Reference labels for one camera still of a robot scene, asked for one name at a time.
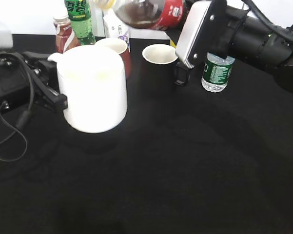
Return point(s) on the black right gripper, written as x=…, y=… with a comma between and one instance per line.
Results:
x=220, y=26

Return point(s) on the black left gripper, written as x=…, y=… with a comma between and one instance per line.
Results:
x=14, y=85

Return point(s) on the white ceramic mug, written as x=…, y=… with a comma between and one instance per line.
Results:
x=93, y=80

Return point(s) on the cola bottle red label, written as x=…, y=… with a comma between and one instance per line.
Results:
x=147, y=14

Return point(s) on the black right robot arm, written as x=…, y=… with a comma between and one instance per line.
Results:
x=267, y=48

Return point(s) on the green sprite bottle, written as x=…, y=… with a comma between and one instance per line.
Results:
x=80, y=16

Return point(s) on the black ceramic mug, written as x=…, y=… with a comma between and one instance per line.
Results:
x=157, y=73

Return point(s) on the green label water bottle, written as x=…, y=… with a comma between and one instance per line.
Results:
x=216, y=73

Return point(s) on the brown nescafe coffee bottle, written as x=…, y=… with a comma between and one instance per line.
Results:
x=65, y=35

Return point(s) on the red ceramic mug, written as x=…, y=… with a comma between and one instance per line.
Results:
x=120, y=47

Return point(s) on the white milk carton bottle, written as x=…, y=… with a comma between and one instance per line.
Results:
x=115, y=28

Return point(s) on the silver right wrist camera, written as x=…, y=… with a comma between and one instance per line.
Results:
x=190, y=31

